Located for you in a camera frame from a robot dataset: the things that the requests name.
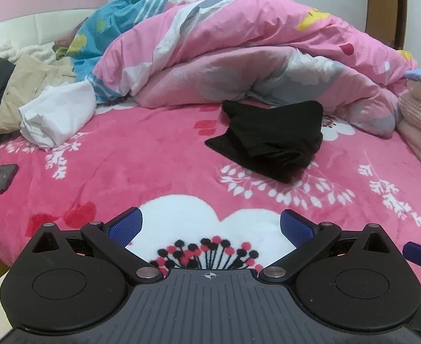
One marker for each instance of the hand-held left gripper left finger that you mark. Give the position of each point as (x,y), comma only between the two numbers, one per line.
(124,227)

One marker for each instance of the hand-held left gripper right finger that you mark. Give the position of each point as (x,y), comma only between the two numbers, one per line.
(298,229)

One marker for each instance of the black t-shirt with white print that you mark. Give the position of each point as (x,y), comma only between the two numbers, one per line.
(275,139)

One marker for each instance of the pink plush bed blanket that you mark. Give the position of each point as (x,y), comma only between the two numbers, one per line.
(124,172)

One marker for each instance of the white crumpled garment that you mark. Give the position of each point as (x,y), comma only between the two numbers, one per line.
(59,114)

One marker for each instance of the beige garment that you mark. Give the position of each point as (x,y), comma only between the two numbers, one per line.
(27,79)

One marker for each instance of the pink floral duvet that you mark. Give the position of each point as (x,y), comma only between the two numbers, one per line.
(232,43)

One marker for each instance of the white fleece cloth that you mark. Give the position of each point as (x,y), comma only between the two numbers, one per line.
(23,52)

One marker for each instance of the blue patterned quilt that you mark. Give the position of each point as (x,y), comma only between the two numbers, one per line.
(99,25)

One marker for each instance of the cream padded headboard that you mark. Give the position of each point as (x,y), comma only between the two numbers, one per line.
(52,28)

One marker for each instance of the brown wooden door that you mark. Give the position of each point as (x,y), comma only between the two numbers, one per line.
(382,7)

